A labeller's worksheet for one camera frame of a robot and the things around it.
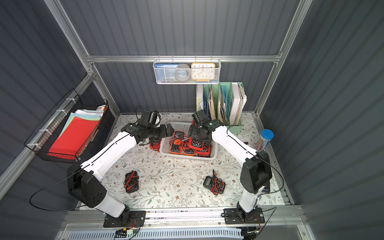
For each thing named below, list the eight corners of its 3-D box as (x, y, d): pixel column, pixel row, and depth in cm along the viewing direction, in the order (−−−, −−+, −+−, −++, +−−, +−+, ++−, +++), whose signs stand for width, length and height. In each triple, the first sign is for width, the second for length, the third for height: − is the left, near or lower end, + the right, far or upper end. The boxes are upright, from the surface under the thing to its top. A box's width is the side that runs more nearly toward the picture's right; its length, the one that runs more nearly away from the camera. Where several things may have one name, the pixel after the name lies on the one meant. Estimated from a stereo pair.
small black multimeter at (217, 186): (215, 199, 81) (216, 197, 77) (200, 182, 87) (201, 179, 83) (227, 188, 85) (228, 185, 81) (212, 172, 91) (213, 169, 87)
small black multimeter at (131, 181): (125, 194, 83) (122, 192, 80) (126, 175, 90) (124, 172, 87) (138, 191, 84) (136, 189, 81) (138, 172, 91) (136, 169, 88)
